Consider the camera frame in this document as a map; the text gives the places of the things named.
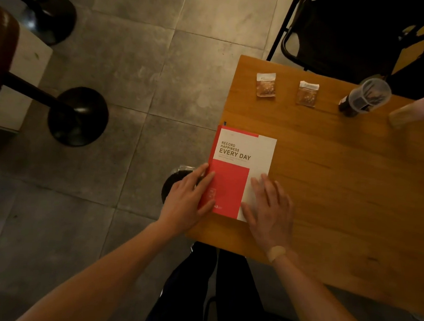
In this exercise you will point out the person's right hand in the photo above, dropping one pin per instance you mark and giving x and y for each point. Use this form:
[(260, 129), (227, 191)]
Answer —
[(272, 224)]

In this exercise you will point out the person's left hand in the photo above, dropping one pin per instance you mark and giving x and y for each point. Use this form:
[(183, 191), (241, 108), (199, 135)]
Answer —
[(183, 207)]

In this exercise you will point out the person's right thumb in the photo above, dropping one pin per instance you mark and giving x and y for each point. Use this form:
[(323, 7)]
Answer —
[(248, 213)]

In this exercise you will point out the person's right middle finger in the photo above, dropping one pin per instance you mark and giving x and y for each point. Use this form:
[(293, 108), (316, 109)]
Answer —
[(269, 189)]

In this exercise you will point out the person's left thumb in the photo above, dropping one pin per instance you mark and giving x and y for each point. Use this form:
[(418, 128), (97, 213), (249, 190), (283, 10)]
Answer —
[(207, 206)]

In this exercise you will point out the person's left middle finger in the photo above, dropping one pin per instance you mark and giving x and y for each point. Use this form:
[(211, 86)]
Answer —
[(198, 174)]

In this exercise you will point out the person's right little finger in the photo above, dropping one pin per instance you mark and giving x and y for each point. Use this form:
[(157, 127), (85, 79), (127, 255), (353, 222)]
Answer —
[(290, 209)]

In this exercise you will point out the red and white notebook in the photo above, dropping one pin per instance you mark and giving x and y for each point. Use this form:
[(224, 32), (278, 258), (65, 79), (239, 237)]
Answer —
[(246, 157)]

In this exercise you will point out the person's left forearm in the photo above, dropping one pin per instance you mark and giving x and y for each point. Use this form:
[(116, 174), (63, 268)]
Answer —
[(106, 277)]

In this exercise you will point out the person's right forearm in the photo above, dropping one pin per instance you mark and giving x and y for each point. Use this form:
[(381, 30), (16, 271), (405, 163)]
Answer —
[(318, 303)]

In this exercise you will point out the beige adhesive bandage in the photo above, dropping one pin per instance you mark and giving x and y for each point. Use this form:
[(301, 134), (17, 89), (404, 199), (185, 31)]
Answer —
[(276, 253)]

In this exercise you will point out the person's dark trousers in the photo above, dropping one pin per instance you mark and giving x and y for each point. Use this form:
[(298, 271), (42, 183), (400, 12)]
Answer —
[(235, 297)]

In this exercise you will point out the small clear snack packet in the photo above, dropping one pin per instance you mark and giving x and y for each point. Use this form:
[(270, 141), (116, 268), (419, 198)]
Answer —
[(307, 94), (266, 85)]

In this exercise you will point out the brown seat black bar stool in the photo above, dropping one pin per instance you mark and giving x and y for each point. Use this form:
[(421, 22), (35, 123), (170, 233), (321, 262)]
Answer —
[(78, 116)]

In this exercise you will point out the clear plastic cup dark drink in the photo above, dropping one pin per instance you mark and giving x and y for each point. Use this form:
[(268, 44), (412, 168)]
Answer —
[(366, 97)]

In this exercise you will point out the pink lidded beige bottle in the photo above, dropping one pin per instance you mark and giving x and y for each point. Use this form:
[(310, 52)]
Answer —
[(414, 112)]

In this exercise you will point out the black metal chair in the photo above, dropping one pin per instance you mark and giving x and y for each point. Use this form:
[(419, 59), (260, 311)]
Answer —
[(344, 34)]

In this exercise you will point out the white block plinth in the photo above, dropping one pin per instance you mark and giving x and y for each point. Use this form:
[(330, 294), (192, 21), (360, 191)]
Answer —
[(25, 80)]

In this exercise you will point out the black round-base bar stool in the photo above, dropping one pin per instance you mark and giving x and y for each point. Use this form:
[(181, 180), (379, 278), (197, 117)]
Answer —
[(50, 19)]

